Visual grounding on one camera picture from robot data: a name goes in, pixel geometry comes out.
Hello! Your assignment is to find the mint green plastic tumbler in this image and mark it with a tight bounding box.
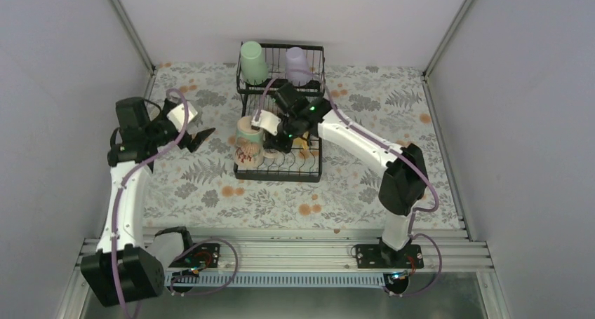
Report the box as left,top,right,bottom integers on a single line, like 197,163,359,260
240,41,269,86

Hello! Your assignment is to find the yellow ceramic mug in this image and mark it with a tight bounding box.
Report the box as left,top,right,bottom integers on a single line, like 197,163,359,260
293,137,310,160

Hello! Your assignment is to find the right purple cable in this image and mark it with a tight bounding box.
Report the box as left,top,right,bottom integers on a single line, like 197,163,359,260
250,68,443,299

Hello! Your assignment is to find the white slotted cable duct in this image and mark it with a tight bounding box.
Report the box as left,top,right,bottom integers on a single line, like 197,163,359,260
165,272,385,288

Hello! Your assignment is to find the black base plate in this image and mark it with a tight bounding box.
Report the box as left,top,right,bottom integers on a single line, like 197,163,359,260
350,244,424,269
170,243,220,270

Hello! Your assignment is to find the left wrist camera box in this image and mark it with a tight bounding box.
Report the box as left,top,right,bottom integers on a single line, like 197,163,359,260
166,102,201,132

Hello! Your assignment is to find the aluminium mounting rail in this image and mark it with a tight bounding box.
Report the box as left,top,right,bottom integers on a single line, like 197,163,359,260
189,227,494,273

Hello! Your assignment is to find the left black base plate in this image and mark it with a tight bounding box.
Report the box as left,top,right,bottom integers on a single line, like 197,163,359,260
170,243,220,270

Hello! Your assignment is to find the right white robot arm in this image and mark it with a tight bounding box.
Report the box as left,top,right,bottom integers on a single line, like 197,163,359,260
252,83,429,268

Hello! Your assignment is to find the black wire dish rack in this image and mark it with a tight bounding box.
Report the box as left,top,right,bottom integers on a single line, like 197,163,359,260
234,41,325,183

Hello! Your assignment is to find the beige floral ceramic mug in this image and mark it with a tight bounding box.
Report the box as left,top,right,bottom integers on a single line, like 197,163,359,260
234,116,279,169

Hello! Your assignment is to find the lavender plastic tumbler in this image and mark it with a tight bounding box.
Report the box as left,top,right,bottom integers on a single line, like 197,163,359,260
286,47,312,87

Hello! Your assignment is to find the floral patterned table mat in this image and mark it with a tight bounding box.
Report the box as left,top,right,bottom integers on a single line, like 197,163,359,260
144,62,460,229

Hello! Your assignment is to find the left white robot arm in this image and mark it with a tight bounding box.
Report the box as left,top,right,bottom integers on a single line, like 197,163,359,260
80,97,213,307

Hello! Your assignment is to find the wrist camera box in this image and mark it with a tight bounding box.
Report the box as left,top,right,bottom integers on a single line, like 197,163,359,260
166,102,201,132
251,110,281,136

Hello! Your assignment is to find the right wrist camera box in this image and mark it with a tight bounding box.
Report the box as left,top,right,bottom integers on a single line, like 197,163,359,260
251,110,281,136

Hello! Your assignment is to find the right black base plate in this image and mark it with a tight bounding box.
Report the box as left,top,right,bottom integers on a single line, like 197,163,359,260
350,244,424,269

